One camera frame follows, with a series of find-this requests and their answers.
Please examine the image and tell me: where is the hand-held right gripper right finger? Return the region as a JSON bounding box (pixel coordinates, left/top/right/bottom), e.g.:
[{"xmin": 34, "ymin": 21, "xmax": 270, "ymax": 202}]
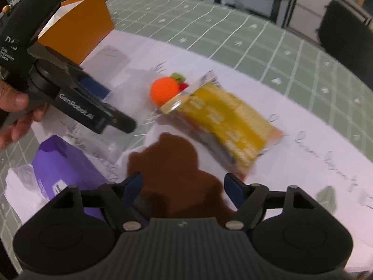
[{"xmin": 224, "ymin": 173, "xmax": 317, "ymax": 231}]

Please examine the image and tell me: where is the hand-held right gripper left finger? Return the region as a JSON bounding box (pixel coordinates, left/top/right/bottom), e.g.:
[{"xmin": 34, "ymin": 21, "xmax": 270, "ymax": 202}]
[{"xmin": 52, "ymin": 171, "xmax": 143, "ymax": 231}]

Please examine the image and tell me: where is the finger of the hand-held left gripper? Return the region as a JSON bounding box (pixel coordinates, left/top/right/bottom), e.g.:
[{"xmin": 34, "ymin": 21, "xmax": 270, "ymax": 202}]
[
  {"xmin": 105, "ymin": 108, "xmax": 137, "ymax": 134},
  {"xmin": 78, "ymin": 75, "xmax": 112, "ymax": 106}
]

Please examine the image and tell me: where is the brown plush toy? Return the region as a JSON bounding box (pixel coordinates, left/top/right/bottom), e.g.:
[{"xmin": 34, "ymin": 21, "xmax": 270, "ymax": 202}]
[{"xmin": 128, "ymin": 133, "xmax": 234, "ymax": 228}]

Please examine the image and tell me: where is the orange knitted toy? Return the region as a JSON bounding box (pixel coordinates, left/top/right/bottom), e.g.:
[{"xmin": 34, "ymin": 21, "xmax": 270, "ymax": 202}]
[{"xmin": 150, "ymin": 72, "xmax": 188, "ymax": 107}]

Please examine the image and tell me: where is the orange cardboard box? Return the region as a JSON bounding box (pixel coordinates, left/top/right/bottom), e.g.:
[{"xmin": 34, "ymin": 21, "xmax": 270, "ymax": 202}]
[{"xmin": 38, "ymin": 0, "xmax": 115, "ymax": 66}]

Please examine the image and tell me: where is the yellow snack packet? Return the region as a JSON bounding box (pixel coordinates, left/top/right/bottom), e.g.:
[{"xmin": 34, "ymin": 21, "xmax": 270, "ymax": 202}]
[{"xmin": 159, "ymin": 70, "xmax": 284, "ymax": 181}]

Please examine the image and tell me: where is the person's left hand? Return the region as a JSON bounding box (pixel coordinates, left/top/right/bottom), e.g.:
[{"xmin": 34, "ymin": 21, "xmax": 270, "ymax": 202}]
[{"xmin": 0, "ymin": 82, "xmax": 48, "ymax": 151}]

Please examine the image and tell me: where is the clear plastic bag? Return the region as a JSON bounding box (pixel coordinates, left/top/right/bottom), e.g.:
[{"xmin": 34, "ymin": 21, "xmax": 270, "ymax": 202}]
[{"xmin": 108, "ymin": 70, "xmax": 159, "ymax": 155}]

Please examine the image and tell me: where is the purple box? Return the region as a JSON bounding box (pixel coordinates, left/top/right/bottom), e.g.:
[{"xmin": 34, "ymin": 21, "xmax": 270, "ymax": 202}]
[{"xmin": 32, "ymin": 136, "xmax": 117, "ymax": 219}]

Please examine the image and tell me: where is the white paper sheet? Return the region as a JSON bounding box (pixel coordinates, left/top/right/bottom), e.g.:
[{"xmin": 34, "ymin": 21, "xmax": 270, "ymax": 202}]
[{"xmin": 0, "ymin": 29, "xmax": 373, "ymax": 275}]

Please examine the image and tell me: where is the white crumpled paper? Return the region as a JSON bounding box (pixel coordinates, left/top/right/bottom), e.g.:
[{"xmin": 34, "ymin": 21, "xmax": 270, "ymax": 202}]
[{"xmin": 4, "ymin": 163, "xmax": 44, "ymax": 225}]

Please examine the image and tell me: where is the green grid tablecloth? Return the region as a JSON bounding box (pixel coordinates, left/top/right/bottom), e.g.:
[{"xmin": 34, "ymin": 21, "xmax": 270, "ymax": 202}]
[{"xmin": 0, "ymin": 0, "xmax": 373, "ymax": 240}]

